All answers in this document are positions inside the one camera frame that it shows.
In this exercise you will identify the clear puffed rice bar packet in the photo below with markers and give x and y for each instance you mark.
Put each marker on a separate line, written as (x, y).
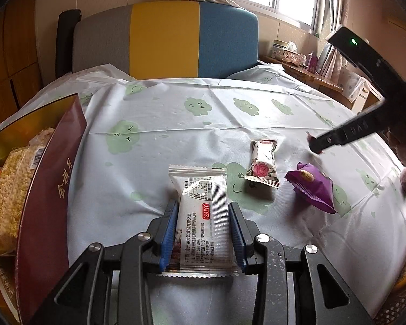
(10, 196)

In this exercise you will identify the small red candy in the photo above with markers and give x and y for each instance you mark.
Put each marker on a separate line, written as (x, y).
(309, 138)

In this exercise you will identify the small pink box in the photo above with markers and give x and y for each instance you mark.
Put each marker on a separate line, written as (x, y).
(313, 63)

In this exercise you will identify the wooden side desk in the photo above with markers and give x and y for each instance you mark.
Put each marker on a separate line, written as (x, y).
(311, 78)

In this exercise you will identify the white green carton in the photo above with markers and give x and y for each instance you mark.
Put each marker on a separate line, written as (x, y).
(279, 44)

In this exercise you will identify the white printed snack packet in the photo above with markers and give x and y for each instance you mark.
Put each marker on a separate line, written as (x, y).
(203, 216)

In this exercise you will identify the pale blue cloud tablecloth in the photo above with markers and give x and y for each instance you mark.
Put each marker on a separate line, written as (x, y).
(189, 135)

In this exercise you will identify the rose print candy packet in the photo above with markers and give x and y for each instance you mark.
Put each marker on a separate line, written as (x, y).
(262, 167)

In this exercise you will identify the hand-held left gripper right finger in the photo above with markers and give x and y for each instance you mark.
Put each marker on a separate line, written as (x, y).
(238, 240)

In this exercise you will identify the wooden wardrobe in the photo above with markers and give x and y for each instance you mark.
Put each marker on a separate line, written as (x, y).
(17, 40)

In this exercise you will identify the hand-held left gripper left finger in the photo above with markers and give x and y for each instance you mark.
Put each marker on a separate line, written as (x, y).
(167, 240)

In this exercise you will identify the black chair frame bar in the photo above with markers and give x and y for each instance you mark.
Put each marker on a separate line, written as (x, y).
(66, 40)

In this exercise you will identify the maroon gift box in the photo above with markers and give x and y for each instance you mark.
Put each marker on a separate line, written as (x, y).
(50, 189)

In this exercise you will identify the grey yellow blue chair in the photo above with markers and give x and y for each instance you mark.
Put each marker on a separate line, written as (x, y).
(162, 40)

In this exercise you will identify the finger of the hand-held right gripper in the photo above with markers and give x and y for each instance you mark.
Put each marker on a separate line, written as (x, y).
(328, 140)

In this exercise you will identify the white wooden box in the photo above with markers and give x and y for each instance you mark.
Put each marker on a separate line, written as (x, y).
(363, 100)

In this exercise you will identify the white dotted bag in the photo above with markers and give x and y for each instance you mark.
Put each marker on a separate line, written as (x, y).
(352, 84)

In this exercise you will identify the purple snack packet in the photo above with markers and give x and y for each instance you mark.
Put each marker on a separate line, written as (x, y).
(314, 186)

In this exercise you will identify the white patterned tissue box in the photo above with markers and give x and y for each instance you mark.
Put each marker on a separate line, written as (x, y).
(286, 56)

